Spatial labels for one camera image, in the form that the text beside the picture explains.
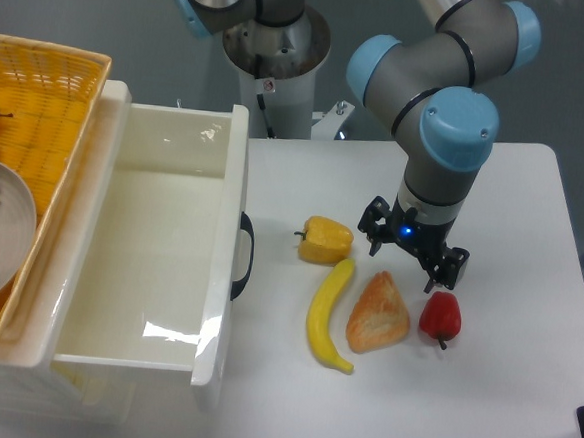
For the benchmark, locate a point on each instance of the triangular bread pastry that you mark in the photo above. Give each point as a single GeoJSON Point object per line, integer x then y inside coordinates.
{"type": "Point", "coordinates": [380, 317]}

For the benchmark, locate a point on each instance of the black drawer handle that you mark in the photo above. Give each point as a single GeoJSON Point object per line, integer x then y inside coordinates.
{"type": "Point", "coordinates": [244, 256]}

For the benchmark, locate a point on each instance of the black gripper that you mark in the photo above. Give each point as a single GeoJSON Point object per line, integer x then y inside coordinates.
{"type": "Point", "coordinates": [421, 229]}

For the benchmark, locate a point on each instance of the white plastic drawer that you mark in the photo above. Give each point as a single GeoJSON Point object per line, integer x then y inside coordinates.
{"type": "Point", "coordinates": [154, 290]}

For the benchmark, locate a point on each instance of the white table mounting bracket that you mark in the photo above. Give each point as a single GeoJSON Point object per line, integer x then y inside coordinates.
{"type": "Point", "coordinates": [332, 124]}

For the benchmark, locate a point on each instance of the red bell pepper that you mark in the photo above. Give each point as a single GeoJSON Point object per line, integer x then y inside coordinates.
{"type": "Point", "coordinates": [441, 318]}

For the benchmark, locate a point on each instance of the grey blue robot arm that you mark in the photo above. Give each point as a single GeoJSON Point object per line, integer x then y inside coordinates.
{"type": "Point", "coordinates": [424, 94]}

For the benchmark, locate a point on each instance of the white drawer cabinet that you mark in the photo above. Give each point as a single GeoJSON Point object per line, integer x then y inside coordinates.
{"type": "Point", "coordinates": [31, 379]}

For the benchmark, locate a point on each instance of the yellow bell pepper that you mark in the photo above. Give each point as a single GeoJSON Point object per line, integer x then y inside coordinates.
{"type": "Point", "coordinates": [324, 241]}

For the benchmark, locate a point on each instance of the yellow woven basket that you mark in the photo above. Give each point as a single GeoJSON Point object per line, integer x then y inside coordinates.
{"type": "Point", "coordinates": [48, 93]}

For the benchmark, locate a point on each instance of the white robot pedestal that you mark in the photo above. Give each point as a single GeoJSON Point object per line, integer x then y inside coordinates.
{"type": "Point", "coordinates": [277, 69]}

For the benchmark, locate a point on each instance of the yellow banana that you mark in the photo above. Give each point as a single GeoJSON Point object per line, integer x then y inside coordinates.
{"type": "Point", "coordinates": [319, 314]}

